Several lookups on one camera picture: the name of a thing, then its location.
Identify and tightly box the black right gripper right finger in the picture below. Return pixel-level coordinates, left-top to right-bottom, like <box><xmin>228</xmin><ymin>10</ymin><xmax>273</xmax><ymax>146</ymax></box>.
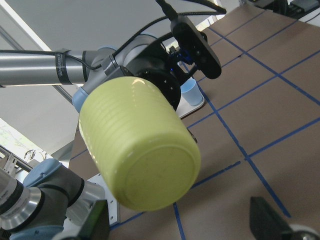
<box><xmin>249</xmin><ymin>196</ymin><xmax>293</xmax><ymax>240</ymax></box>

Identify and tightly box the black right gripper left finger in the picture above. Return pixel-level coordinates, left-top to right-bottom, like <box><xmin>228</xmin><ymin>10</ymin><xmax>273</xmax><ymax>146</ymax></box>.
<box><xmin>74</xmin><ymin>199</ymin><xmax>110</xmax><ymax>240</ymax></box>

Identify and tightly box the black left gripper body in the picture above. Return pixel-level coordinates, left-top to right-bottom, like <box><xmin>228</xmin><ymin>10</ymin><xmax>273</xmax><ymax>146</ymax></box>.
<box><xmin>124</xmin><ymin>40</ymin><xmax>192</xmax><ymax>110</ymax></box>

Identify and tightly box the yellow plastic cup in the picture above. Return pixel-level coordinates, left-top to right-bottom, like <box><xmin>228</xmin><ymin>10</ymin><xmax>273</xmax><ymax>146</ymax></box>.
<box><xmin>79</xmin><ymin>76</ymin><xmax>201</xmax><ymax>211</ymax></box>

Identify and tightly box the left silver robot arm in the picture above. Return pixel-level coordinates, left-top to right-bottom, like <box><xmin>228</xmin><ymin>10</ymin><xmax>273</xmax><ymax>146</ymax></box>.
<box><xmin>0</xmin><ymin>34</ymin><xmax>191</xmax><ymax>112</ymax></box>

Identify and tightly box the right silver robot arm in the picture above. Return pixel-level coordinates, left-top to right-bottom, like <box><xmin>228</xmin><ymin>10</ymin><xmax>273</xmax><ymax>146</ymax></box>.
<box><xmin>0</xmin><ymin>158</ymin><xmax>199</xmax><ymax>240</ymax></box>

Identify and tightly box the light blue cup rear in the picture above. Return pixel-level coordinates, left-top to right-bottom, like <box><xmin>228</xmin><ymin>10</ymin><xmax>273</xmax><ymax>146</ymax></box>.
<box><xmin>180</xmin><ymin>77</ymin><xmax>203</xmax><ymax>106</ymax></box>

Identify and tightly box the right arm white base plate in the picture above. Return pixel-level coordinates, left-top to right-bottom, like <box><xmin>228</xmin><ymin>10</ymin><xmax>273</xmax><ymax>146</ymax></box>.
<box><xmin>88</xmin><ymin>173</ymin><xmax>120</xmax><ymax>226</ymax></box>

